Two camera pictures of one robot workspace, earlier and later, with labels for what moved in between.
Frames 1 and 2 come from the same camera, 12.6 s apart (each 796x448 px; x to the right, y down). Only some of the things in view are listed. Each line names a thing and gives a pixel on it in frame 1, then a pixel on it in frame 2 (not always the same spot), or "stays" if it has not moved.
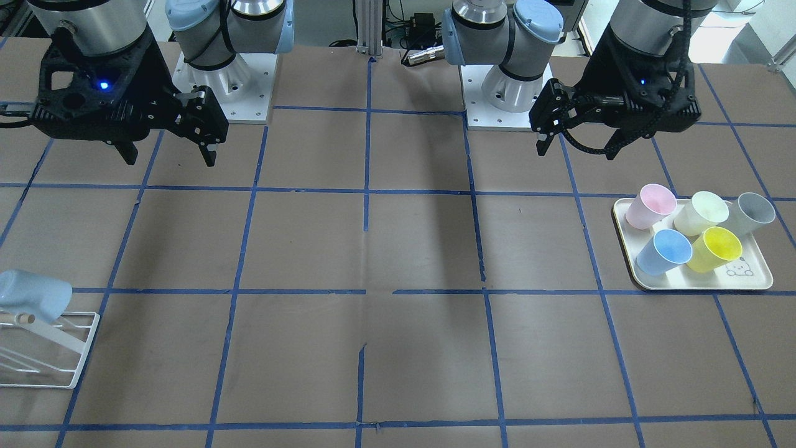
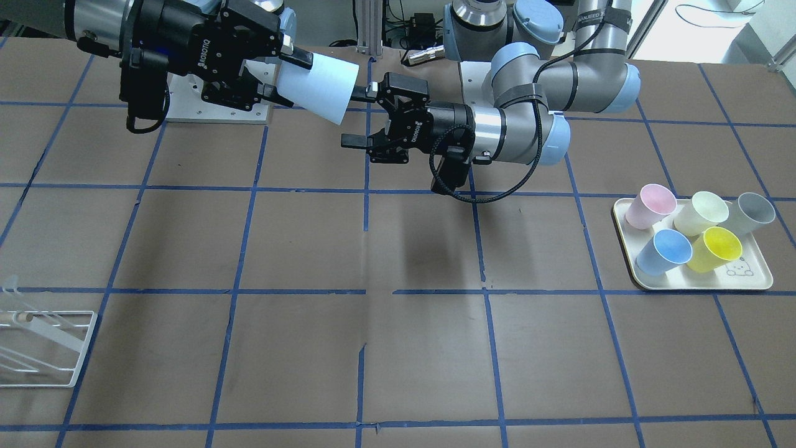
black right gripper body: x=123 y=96 -> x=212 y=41
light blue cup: x=22 y=292 -> x=324 y=89
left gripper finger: x=555 y=109 -> x=368 y=94
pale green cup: x=704 y=211 stays
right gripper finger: x=203 y=121 -> x=296 y=56
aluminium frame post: x=369 y=33 stays
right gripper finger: x=129 y=151 -> x=270 y=91
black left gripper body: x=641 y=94 -> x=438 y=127
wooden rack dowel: x=19 y=318 stays
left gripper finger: x=615 y=143 -> x=356 y=141
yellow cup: x=715 y=247 stays
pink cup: x=650 y=206 stays
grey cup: x=748 y=213 stays
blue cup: x=667 y=251 stays
